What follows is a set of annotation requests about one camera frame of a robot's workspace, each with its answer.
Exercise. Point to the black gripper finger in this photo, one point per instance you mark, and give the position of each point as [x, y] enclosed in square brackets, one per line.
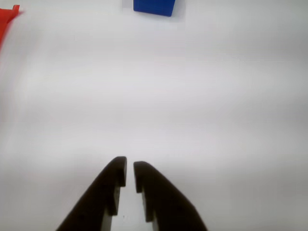
[103, 192]
[166, 204]

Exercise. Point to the blue lego brick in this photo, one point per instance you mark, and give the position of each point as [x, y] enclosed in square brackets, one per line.
[154, 7]

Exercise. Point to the red base plate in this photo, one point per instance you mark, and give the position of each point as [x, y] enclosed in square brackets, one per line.
[4, 19]

